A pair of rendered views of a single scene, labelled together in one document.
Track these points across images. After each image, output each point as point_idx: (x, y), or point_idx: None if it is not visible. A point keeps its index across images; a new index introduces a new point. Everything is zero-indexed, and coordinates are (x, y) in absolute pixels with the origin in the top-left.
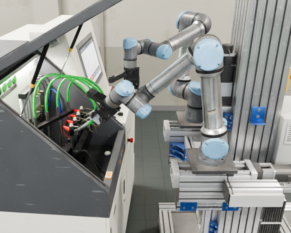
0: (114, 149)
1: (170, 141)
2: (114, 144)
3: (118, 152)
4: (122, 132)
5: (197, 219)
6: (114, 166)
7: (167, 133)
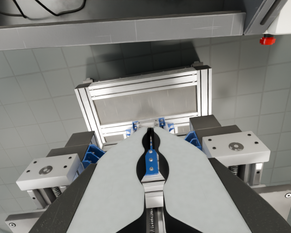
0: (107, 26)
1: (202, 147)
2: (140, 20)
3: (94, 41)
4: (224, 31)
5: (155, 123)
6: (20, 46)
7: (208, 155)
